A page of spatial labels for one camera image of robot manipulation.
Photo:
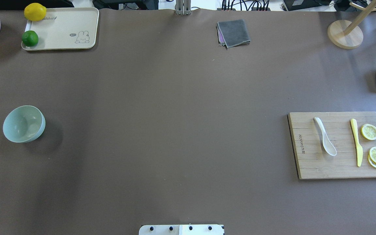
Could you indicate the yellow lemon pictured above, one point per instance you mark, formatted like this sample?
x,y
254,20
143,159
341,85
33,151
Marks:
x,y
35,12

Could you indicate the bamboo cutting board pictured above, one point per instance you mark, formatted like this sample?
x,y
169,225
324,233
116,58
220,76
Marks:
x,y
313,162

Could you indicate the lemon slice lower bottom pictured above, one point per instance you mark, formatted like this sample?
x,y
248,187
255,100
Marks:
x,y
372,163

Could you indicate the beige rabbit tray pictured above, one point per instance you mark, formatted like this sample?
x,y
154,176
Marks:
x,y
65,28

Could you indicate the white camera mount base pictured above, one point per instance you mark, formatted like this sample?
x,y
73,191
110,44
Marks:
x,y
182,229

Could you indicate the wooden mug tree stand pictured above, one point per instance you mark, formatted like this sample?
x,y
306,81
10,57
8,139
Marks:
x,y
346,34

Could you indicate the green lime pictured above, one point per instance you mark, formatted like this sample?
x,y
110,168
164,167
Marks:
x,y
30,38

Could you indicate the yellow plastic knife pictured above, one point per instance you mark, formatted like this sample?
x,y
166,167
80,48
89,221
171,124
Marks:
x,y
359,148

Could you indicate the lemon slice upper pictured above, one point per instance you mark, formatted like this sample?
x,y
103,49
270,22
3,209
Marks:
x,y
368,131

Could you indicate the light green bowl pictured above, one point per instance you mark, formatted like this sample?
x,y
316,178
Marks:
x,y
24,124

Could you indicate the white ceramic spoon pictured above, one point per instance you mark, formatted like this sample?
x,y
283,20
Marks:
x,y
327,144

